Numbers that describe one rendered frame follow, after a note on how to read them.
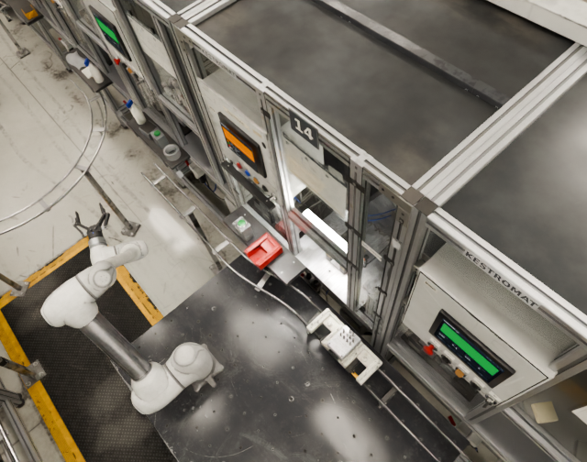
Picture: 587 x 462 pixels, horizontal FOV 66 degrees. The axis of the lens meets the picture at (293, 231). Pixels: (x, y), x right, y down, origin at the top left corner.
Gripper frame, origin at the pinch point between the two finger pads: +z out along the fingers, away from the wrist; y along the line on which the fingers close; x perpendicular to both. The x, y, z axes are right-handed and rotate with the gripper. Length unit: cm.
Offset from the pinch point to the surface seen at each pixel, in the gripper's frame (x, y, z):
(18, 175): -117, -84, 141
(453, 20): 117, 160, -58
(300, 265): 6, 96, -80
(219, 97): 93, 81, -37
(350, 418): -9, 89, -155
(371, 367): 10, 105, -139
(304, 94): 115, 103, -67
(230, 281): -20, 59, -64
